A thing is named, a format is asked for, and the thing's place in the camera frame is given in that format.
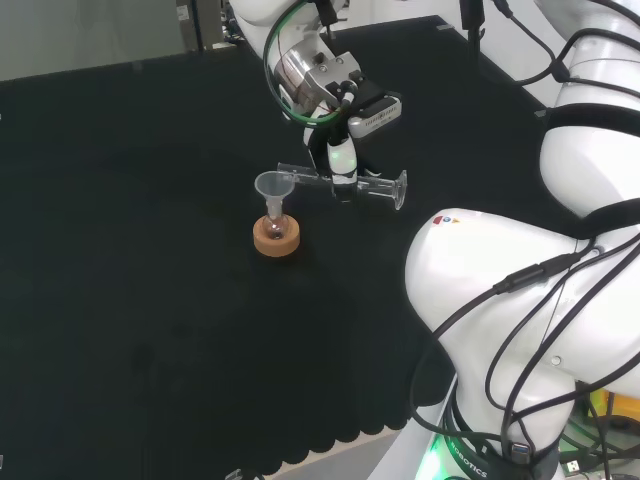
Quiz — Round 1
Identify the small glass round-bottom flask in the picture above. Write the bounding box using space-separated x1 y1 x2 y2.
264 200 289 241

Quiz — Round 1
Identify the black bench cloth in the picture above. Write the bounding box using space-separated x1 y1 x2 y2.
0 14 547 477

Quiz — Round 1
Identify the round cork ring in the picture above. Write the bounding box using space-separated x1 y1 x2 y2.
252 214 302 260

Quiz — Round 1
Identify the clear plastic funnel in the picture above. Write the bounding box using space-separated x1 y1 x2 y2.
254 171 301 217

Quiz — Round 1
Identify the green cable on arm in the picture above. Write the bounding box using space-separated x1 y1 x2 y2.
264 0 352 126

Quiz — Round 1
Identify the clear glass graduated cylinder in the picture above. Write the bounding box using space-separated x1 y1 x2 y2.
277 161 408 212

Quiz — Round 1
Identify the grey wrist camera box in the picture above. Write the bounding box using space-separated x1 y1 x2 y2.
346 91 404 139

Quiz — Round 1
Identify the black cable with inline plug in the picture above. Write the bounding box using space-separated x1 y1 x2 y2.
430 238 604 339

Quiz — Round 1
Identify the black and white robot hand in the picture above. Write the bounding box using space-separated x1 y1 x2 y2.
302 124 361 204

